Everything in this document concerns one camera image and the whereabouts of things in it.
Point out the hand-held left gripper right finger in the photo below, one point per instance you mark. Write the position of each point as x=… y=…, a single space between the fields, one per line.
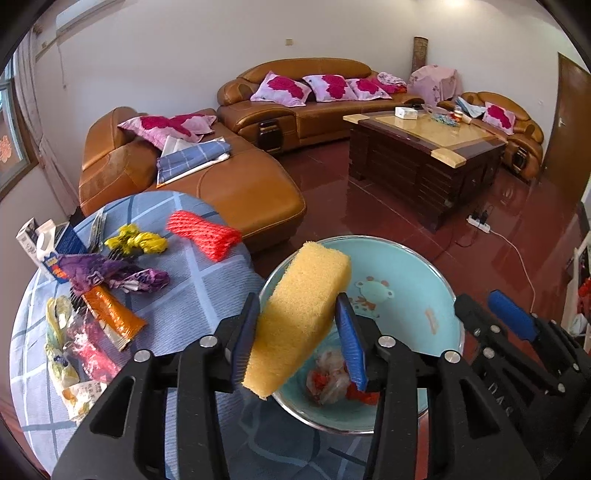
x=351 y=344

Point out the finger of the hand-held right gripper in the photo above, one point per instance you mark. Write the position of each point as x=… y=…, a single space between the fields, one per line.
x=512 y=318
x=475 y=318

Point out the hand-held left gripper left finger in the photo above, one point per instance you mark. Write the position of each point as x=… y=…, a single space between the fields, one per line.
x=244 y=344

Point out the yellow sponge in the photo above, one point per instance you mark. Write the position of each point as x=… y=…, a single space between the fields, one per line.
x=295 y=314

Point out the teal cartoon print bowl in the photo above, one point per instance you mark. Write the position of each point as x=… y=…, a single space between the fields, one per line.
x=406 y=295

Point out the purple wrapper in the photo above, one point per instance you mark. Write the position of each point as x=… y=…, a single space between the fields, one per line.
x=92 y=270

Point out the crumpled clear plastic bag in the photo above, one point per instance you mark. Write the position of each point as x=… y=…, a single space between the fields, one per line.
x=330 y=378

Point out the crumpled red wrapper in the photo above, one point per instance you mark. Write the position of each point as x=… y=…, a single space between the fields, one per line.
x=364 y=397

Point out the blue plaid tablecloth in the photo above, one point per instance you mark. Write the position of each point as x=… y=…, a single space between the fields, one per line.
x=207 y=286

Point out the white shelf unit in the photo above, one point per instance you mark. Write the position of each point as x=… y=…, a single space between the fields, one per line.
x=577 y=286

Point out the white power strip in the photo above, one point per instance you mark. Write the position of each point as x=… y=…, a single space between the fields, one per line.
x=480 y=221

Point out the red foam net sleeve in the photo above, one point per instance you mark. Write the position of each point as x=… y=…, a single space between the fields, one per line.
x=203 y=233

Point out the orange snack packet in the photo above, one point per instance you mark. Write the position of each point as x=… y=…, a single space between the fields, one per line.
x=113 y=316

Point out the pink plastic wrapper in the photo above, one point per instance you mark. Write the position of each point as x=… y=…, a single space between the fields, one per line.
x=94 y=355

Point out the crumpled yellow wrapper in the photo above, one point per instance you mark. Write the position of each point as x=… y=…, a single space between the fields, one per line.
x=134 y=240

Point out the brown leather chaise sofa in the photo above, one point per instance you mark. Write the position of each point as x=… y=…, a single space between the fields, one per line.
x=240 y=184

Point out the dark wooden coffee table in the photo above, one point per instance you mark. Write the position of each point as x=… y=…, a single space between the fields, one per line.
x=415 y=161

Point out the white and orange wrapper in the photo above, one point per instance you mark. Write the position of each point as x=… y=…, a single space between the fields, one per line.
x=83 y=397

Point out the brown leather armchair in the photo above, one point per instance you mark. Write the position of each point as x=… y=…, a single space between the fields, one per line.
x=526 y=143

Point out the clear packet with dark contents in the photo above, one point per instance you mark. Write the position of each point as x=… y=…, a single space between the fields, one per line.
x=98 y=230

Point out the pale yellow wrapper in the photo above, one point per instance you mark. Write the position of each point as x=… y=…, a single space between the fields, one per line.
x=57 y=332

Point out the folded blue plaid sheet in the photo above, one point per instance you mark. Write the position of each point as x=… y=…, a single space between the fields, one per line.
x=194 y=159

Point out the blue beaded item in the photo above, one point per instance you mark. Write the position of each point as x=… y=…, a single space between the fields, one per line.
x=445 y=120

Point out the pink floral pillow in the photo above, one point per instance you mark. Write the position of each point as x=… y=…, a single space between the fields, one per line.
x=391 y=81
x=194 y=122
x=369 y=87
x=147 y=129
x=498 y=117
x=330 y=86
x=279 y=87

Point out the blue and white drink carton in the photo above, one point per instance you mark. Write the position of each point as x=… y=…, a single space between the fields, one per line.
x=69 y=240

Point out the brown wooden door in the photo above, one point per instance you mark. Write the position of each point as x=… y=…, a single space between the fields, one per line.
x=570 y=120

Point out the folded white cloth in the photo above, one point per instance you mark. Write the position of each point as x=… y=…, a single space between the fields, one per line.
x=171 y=145

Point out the blue cloth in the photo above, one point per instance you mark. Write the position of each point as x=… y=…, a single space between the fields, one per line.
x=471 y=107

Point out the small white box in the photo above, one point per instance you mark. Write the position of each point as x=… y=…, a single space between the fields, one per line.
x=406 y=112

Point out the pink cloth cover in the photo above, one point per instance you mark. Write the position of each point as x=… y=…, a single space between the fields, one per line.
x=436 y=83

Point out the white milk carton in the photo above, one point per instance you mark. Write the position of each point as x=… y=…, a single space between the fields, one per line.
x=27 y=240

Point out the rolled bamboo mat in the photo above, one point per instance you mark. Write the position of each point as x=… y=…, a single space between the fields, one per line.
x=420 y=53

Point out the light pink curtain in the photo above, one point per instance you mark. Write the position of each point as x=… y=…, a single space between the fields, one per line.
x=48 y=152

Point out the window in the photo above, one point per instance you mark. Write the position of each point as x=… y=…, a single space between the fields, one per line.
x=11 y=138

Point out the white air conditioner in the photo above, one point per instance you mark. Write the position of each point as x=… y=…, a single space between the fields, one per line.
x=76 y=14

